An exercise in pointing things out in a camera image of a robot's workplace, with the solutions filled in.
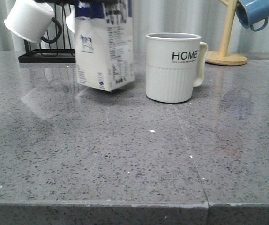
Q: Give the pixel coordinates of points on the white HOME ribbed mug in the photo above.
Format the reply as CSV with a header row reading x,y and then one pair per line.
x,y
175,64

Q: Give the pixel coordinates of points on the white blue milk carton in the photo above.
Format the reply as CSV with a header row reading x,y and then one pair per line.
x,y
104,51

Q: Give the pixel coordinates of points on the wooden mug tree stand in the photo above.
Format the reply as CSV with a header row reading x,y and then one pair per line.
x,y
222,57

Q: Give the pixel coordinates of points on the right white hanging mug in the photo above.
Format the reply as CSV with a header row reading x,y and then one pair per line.
x,y
70,22

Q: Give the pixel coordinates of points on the white hanging mug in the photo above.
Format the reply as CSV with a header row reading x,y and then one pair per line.
x,y
70,22
30,21

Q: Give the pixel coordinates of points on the left white hanging mug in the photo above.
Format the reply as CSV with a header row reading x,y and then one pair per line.
x,y
30,21

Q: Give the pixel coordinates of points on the blue hanging mug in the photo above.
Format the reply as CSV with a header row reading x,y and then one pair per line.
x,y
253,14

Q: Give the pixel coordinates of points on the black wire mug rack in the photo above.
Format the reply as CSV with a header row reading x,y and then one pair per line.
x,y
61,51

